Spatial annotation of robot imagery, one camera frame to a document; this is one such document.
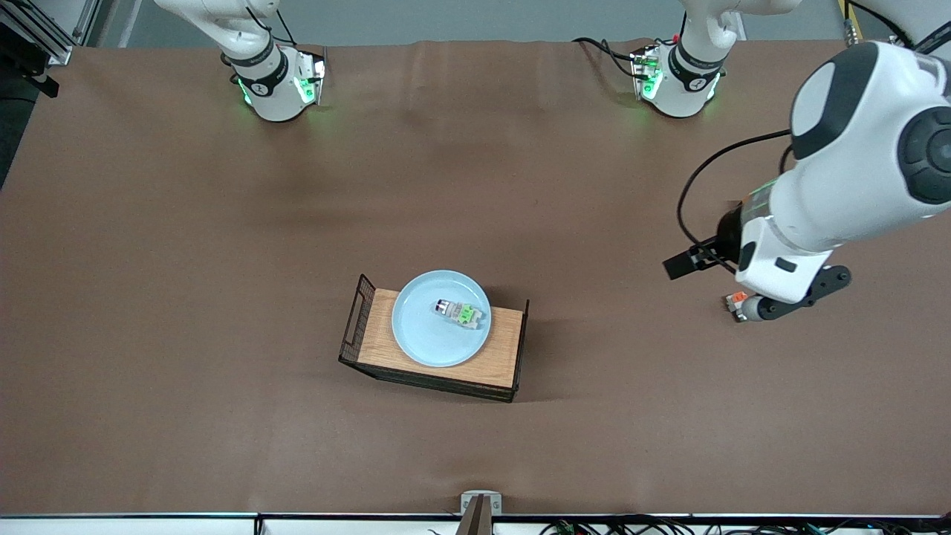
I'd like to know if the black wire tray wooden base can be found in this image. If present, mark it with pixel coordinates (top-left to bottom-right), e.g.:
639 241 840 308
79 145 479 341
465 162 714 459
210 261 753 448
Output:
338 273 530 403

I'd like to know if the white table edge rail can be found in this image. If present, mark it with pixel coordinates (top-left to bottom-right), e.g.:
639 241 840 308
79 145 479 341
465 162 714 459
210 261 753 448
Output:
0 512 951 535

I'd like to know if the brown table cover sheet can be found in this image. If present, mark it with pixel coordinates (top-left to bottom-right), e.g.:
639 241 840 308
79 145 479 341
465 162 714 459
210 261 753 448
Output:
0 37 951 518

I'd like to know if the red push button green block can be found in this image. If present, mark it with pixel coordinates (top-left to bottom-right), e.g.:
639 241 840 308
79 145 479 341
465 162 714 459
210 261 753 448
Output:
434 298 484 331

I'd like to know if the black cable at arm base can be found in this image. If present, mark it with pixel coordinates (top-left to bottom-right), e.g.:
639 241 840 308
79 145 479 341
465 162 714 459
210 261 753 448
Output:
571 36 641 80

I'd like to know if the aluminium frame profile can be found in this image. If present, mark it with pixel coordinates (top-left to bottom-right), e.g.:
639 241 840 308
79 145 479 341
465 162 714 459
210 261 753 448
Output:
0 0 102 99

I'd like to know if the metal bracket with brown post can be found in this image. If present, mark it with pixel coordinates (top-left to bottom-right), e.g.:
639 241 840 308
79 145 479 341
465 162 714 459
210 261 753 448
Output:
456 490 503 535

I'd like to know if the black left arm wrist cable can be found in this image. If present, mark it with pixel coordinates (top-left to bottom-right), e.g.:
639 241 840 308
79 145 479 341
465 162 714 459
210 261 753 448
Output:
677 129 794 262

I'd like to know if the tangled cable bundle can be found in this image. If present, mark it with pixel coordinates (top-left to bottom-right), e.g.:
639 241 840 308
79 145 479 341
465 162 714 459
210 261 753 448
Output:
539 516 951 535

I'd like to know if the light blue plate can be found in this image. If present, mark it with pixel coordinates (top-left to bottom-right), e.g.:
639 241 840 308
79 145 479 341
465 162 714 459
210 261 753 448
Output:
391 269 492 369

